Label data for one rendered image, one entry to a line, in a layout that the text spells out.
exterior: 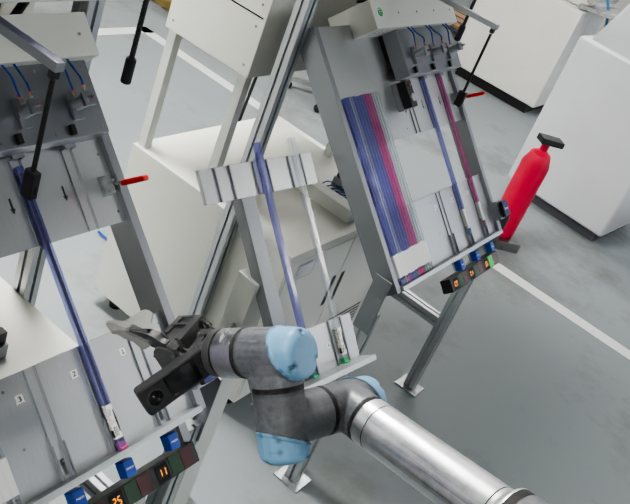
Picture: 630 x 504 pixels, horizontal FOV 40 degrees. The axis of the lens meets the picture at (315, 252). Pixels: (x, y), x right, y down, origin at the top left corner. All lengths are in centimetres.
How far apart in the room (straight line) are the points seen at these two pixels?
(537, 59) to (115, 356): 544
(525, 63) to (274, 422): 567
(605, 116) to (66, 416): 395
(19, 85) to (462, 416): 217
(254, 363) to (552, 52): 559
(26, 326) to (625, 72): 373
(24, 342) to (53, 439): 43
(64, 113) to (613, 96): 381
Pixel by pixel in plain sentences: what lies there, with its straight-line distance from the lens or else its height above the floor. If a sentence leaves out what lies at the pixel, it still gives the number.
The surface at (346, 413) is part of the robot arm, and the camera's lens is 130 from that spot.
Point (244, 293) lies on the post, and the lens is 188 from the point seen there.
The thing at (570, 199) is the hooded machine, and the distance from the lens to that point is 513.
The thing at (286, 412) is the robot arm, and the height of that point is 105.
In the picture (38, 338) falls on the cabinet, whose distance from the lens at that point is 189.
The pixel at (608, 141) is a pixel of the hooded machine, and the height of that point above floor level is 55.
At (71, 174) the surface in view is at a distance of 160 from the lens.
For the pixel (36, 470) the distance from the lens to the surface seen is 147.
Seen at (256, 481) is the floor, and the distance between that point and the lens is 262.
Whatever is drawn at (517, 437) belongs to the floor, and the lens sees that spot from 330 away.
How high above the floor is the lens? 183
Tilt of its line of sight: 29 degrees down
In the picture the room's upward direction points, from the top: 23 degrees clockwise
